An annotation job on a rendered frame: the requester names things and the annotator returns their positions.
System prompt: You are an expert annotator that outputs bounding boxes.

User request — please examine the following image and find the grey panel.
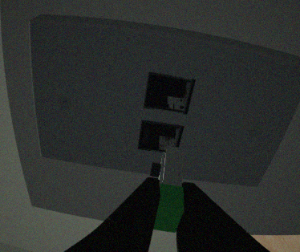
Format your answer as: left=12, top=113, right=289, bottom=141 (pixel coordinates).
left=0, top=0, right=300, bottom=236

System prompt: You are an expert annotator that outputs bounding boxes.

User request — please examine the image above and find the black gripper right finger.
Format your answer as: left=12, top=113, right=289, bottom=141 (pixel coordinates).
left=176, top=181, right=269, bottom=252

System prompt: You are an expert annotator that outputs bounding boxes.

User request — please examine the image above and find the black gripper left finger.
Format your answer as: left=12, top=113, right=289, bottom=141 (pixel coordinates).
left=65, top=177, right=160, bottom=252

